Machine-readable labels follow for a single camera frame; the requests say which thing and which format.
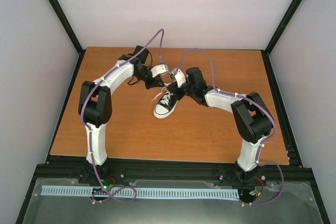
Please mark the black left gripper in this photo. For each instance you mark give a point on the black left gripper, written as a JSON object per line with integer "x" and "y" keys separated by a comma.
{"x": 155, "y": 83}

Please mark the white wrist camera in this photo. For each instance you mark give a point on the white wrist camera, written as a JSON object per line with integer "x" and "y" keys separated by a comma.
{"x": 159, "y": 69}
{"x": 178, "y": 77}

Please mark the black aluminium frame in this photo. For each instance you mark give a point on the black aluminium frame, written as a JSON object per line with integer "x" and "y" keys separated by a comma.
{"x": 65, "y": 166}

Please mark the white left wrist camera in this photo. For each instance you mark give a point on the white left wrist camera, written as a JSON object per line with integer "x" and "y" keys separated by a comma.
{"x": 159, "y": 69}

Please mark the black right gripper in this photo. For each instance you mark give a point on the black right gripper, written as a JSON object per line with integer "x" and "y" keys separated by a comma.
{"x": 178, "y": 95}

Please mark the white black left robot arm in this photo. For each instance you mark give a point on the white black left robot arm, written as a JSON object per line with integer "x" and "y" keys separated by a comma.
{"x": 95, "y": 102}

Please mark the black white canvas sneaker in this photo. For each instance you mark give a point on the black white canvas sneaker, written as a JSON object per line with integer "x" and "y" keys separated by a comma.
{"x": 161, "y": 113}

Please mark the light blue slotted cable duct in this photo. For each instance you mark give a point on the light blue slotted cable duct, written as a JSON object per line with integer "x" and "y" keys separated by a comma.
{"x": 141, "y": 193}

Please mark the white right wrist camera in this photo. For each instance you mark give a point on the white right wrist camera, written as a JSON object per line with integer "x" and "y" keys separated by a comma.
{"x": 178, "y": 77}

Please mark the clear acrylic cover plate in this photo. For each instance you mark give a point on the clear acrylic cover plate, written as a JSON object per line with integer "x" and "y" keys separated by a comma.
{"x": 288, "y": 203}

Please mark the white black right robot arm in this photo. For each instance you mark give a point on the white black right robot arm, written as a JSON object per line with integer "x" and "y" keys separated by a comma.
{"x": 253, "y": 120}

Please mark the white shoelace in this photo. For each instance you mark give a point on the white shoelace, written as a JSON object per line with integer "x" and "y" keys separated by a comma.
{"x": 161, "y": 93}

